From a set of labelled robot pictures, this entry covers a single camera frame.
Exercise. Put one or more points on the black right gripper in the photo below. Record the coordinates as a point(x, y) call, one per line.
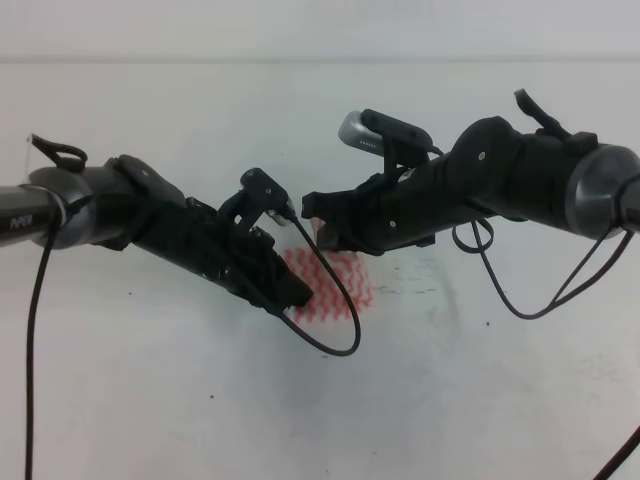
point(385, 213)

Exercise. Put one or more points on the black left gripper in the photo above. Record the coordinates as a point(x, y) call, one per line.
point(244, 255)

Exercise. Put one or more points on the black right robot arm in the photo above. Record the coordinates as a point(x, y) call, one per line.
point(575, 184)

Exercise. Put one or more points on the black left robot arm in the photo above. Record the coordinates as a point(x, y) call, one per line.
point(125, 202)

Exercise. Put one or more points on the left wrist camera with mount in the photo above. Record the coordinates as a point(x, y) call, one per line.
point(259, 194)

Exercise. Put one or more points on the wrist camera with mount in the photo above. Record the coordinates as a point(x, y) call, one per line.
point(400, 144)
point(259, 194)

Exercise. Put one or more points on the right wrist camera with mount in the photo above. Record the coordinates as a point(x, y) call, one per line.
point(400, 144)

